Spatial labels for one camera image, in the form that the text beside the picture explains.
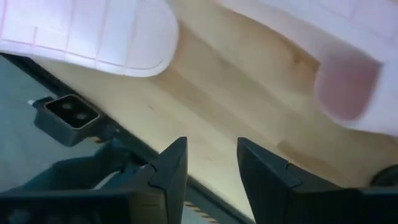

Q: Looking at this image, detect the black aluminium table frame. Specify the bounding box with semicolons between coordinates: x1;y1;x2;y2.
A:
0;52;256;224

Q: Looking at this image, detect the pink rubber slide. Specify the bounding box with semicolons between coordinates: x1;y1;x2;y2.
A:
217;0;398;138
0;0;180;78

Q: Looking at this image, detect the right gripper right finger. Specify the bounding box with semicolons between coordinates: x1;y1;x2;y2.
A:
237;136;343;224

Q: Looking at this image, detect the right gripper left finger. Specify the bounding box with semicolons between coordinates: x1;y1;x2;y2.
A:
124;136;189;224

